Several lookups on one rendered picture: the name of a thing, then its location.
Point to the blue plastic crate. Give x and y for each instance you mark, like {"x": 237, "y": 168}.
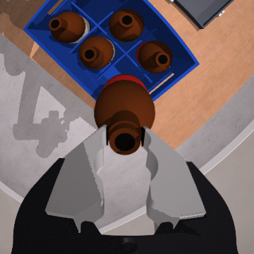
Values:
{"x": 98, "y": 14}

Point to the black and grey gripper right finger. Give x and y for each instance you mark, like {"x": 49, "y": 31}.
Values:
{"x": 179, "y": 193}

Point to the brown glass bottle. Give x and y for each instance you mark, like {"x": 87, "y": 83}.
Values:
{"x": 126, "y": 25}
{"x": 69, "y": 27}
{"x": 97, "y": 52}
{"x": 125, "y": 105}
{"x": 154, "y": 56}

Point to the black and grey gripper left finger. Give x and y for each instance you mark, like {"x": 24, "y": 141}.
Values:
{"x": 69, "y": 193}

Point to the dark grey tray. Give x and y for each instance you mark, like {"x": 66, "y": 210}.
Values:
{"x": 202, "y": 12}

